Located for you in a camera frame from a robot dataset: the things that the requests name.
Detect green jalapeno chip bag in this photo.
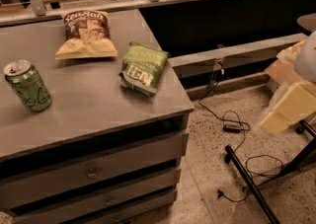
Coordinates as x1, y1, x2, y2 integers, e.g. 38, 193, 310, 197
118, 41, 169, 97

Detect cardboard box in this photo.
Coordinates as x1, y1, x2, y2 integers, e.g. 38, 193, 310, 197
265, 40, 305, 93

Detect green soda can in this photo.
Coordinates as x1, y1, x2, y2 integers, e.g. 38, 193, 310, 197
4, 59, 51, 112

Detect grey metal rail frame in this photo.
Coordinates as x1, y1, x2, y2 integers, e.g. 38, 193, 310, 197
169, 33, 307, 100

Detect black floor cable with adapter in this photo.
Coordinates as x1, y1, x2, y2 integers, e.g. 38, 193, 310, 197
197, 66, 284, 203

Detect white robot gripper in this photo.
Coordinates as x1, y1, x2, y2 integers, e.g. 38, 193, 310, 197
259, 32, 316, 135

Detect round dark table edge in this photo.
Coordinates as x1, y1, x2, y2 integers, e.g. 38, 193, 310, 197
297, 13, 316, 33

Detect black metal stand leg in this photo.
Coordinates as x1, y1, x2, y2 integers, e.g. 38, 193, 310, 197
224, 120, 316, 224

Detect yellow sea salt chip bag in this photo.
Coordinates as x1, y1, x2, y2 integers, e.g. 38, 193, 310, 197
55, 10, 118, 59

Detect grey drawer cabinet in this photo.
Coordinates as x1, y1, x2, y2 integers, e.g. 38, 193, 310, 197
0, 21, 193, 224

